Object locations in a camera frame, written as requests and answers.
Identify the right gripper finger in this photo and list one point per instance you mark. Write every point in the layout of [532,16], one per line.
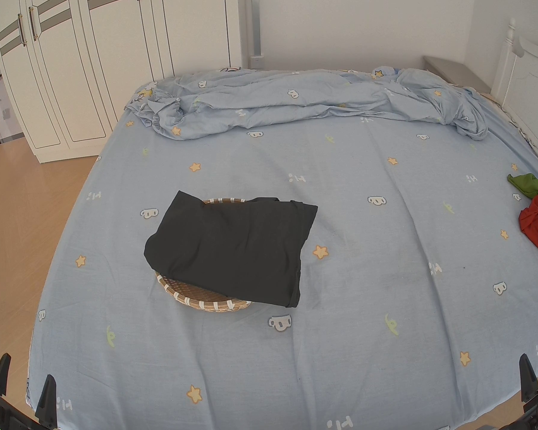
[528,381]

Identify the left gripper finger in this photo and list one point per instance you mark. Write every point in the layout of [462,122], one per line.
[47,401]
[0,376]

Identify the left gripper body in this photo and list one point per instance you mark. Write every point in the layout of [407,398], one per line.
[4,412]

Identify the black button shirt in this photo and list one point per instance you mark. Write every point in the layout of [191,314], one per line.
[233,249]

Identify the green garment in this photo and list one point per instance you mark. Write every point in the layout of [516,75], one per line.
[528,185]

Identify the round woven basket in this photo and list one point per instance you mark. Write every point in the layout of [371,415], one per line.
[206,305]

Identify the bed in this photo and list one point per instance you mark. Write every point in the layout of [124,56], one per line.
[340,262]

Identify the grey bedside table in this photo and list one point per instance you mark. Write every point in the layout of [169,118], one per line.
[457,72]

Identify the white wardrobe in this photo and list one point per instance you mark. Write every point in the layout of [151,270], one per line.
[94,61]

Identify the pale blue quilt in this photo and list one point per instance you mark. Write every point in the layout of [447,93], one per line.
[295,101]

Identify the white wall pipe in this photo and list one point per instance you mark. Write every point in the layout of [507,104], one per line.
[253,16]

